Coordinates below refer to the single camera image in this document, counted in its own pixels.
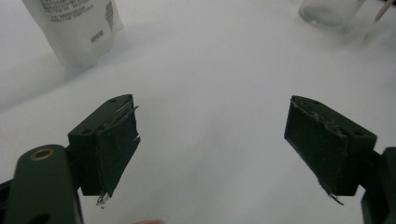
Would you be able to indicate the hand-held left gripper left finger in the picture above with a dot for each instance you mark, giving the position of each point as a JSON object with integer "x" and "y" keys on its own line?
{"x": 102, "y": 149}

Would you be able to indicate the white and blue pouch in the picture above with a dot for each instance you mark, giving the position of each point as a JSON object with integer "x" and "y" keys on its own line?
{"x": 77, "y": 37}

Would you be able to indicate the thin wooden stick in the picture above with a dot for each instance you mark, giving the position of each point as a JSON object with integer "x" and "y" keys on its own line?
{"x": 383, "y": 11}

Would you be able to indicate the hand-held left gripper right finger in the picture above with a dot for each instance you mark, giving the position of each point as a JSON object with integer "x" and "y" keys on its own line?
{"x": 323, "y": 146}

